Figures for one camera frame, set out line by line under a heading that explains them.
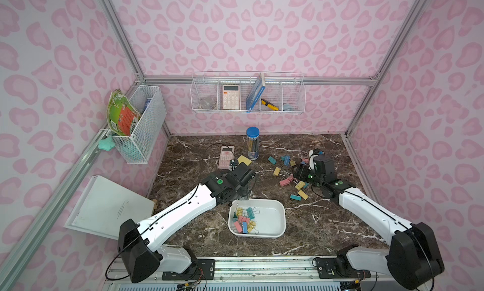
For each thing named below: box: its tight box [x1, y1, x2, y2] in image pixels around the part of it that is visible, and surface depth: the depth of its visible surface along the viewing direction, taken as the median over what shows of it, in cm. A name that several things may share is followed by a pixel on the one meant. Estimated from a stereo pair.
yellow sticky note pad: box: [236, 154, 253, 167], surface depth 111 cm
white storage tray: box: [228, 198, 287, 239], surface depth 87 cm
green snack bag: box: [107, 89, 141, 137], surface depth 74 cm
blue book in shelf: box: [245, 72, 266, 113], surface depth 90 cm
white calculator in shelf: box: [221, 84, 241, 110], surface depth 97 cm
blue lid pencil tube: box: [245, 125, 261, 161], surface depth 98 cm
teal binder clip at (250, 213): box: [245, 206, 256, 220], surface depth 88 cm
